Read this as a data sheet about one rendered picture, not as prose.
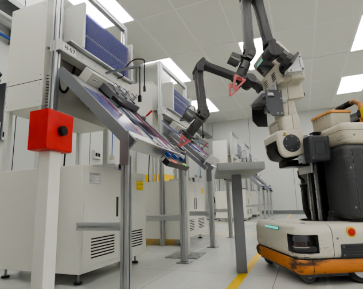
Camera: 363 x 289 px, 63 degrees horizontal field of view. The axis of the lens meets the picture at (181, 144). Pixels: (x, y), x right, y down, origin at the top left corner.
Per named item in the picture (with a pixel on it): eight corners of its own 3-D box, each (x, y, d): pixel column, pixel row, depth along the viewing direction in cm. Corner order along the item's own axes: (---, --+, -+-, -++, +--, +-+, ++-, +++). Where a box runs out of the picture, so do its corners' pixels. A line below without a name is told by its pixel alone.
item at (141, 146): (178, 163, 213) (185, 156, 212) (129, 149, 152) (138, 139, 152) (177, 162, 213) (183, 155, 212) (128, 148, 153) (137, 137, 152)
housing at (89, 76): (121, 110, 239) (132, 96, 237) (79, 89, 194) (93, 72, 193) (116, 104, 242) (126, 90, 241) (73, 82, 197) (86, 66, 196)
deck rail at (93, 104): (129, 149, 152) (137, 140, 152) (127, 149, 151) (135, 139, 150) (58, 75, 180) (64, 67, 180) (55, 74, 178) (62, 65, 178)
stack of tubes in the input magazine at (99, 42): (128, 79, 240) (128, 49, 245) (86, 50, 193) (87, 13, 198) (115, 82, 245) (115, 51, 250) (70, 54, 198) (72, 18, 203)
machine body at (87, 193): (146, 261, 211) (146, 174, 223) (79, 288, 148) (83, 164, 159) (73, 257, 235) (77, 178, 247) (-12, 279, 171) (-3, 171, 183)
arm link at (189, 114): (210, 112, 181) (205, 120, 188) (195, 100, 182) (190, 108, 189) (199, 123, 175) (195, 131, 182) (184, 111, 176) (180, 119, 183)
